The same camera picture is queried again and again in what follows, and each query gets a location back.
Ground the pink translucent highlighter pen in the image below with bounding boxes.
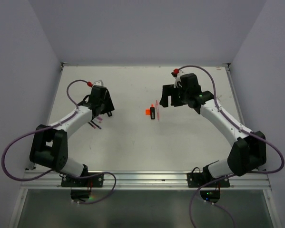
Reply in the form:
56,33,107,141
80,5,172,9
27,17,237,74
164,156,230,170
155,100,160,121

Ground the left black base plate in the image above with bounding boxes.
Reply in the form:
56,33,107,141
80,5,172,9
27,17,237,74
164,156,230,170
61,172,104,188

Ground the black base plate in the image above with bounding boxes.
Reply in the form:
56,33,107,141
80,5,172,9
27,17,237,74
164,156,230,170
187,172,230,188
61,172,104,188

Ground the dark pen with purple tip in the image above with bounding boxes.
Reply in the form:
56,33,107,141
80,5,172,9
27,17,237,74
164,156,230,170
90,121,102,130

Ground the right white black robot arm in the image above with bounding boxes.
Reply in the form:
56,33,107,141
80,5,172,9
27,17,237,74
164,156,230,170
159,73,266,187

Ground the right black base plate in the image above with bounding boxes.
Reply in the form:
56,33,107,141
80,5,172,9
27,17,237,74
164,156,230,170
187,172,230,188

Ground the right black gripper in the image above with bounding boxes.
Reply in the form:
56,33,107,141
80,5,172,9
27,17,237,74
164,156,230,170
159,84,189,107

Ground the black orange highlighter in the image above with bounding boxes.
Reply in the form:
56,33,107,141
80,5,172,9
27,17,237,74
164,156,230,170
149,104,156,120

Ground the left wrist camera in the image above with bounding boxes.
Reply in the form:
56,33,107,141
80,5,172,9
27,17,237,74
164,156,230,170
93,80,104,86

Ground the aluminium mounting rail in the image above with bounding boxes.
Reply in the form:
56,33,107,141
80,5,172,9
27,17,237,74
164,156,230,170
20,171,271,190

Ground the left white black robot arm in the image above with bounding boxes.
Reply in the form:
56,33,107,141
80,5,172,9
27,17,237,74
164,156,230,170
29,85,115,187

